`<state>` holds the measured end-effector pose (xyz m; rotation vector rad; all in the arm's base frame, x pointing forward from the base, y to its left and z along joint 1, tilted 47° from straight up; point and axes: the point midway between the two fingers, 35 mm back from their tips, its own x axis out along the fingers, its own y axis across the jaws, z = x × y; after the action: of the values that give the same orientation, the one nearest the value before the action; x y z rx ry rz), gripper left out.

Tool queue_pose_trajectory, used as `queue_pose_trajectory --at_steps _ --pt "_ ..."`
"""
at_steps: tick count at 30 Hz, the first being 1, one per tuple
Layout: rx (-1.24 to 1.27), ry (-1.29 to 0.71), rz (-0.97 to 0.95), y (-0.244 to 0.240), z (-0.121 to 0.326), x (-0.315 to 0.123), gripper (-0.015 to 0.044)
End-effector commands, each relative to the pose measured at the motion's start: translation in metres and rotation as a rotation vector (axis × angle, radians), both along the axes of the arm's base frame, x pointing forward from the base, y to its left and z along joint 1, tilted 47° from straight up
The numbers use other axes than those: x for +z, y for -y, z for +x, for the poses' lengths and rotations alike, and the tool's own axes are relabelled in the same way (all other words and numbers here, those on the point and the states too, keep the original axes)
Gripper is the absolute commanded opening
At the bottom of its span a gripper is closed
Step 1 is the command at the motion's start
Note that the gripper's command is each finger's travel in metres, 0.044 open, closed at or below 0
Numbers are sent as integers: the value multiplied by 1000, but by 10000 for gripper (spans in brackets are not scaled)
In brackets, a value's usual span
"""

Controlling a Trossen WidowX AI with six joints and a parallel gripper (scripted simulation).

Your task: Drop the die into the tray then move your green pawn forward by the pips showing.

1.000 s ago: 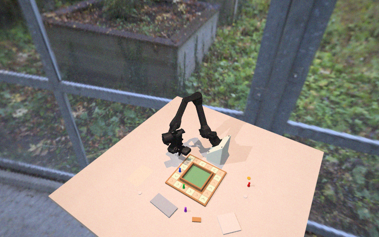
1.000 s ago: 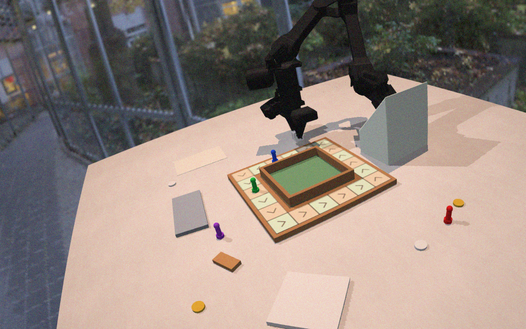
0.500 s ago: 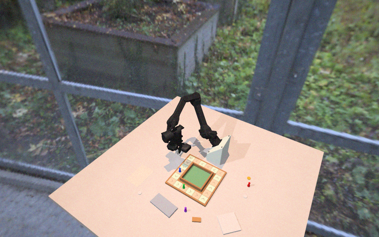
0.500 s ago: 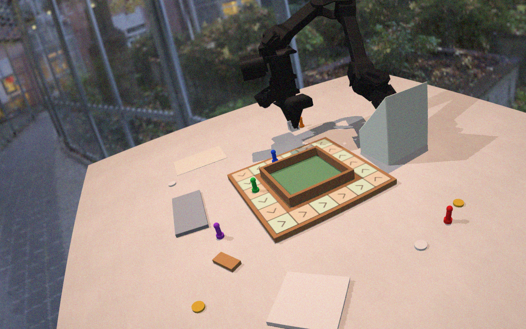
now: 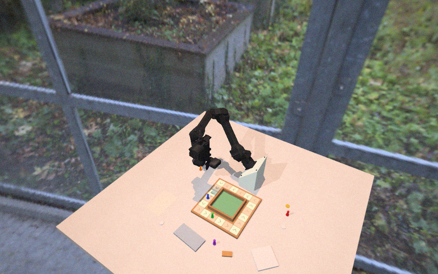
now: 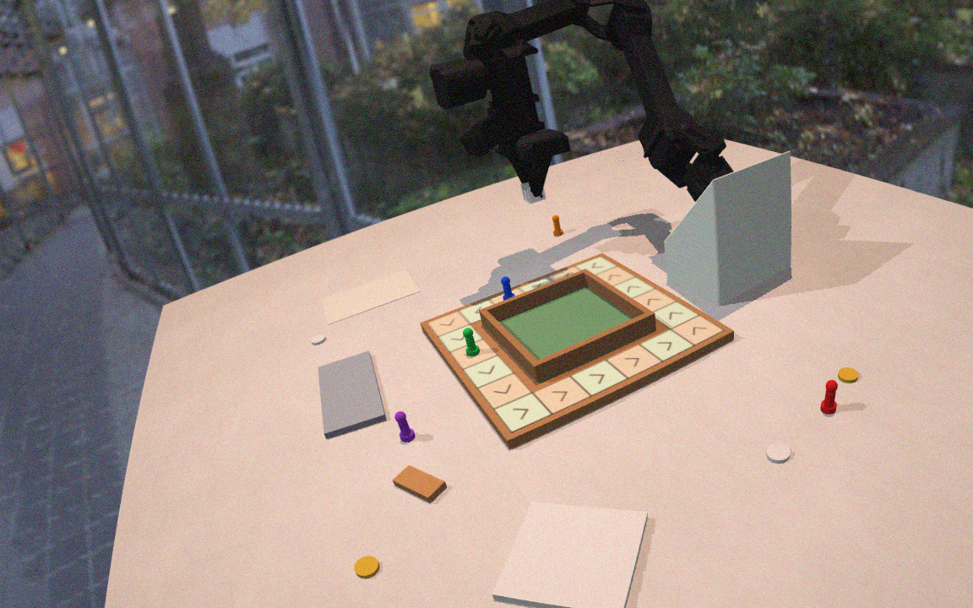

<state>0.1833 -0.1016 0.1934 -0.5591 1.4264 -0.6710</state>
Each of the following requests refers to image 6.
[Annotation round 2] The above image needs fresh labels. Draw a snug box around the orange flat disc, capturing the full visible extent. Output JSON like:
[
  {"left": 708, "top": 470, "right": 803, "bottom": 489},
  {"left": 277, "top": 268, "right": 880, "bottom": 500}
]
[
  {"left": 838, "top": 367, "right": 859, "bottom": 383},
  {"left": 354, "top": 556, "right": 379, "bottom": 578}
]

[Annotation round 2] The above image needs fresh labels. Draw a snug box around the blue game pawn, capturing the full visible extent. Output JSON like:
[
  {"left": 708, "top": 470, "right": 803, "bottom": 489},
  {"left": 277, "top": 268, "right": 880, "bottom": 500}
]
[{"left": 501, "top": 276, "right": 515, "bottom": 300}]

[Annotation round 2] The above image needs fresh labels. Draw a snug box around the green pawn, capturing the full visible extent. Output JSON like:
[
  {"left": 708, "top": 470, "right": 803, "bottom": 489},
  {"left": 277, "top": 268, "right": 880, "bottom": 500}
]
[{"left": 463, "top": 328, "right": 480, "bottom": 356}]

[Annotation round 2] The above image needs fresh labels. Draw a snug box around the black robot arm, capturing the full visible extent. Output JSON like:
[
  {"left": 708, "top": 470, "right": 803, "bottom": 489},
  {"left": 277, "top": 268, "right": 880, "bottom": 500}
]
[{"left": 430, "top": 0, "right": 734, "bottom": 203}]

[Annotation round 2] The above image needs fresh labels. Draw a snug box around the purple game pawn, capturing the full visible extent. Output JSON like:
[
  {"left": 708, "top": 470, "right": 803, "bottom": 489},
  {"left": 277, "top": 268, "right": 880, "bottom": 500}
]
[{"left": 394, "top": 411, "right": 415, "bottom": 442}]

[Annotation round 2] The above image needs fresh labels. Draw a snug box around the brown wooden board frame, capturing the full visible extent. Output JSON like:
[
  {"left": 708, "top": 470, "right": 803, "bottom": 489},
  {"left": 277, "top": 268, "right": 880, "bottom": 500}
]
[{"left": 420, "top": 253, "right": 734, "bottom": 449}]

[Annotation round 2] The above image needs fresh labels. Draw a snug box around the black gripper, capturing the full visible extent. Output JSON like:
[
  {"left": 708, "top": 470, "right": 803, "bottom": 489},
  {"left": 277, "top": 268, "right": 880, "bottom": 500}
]
[{"left": 489, "top": 87, "right": 570, "bottom": 197}]

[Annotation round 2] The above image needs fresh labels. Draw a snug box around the grey die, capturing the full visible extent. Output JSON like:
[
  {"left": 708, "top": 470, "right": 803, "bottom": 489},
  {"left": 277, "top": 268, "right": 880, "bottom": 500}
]
[{"left": 520, "top": 182, "right": 546, "bottom": 204}]

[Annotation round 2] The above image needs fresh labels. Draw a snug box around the orange flat rectangular block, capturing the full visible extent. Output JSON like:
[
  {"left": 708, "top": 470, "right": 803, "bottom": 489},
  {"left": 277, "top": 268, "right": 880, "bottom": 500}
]
[{"left": 392, "top": 465, "right": 447, "bottom": 503}]

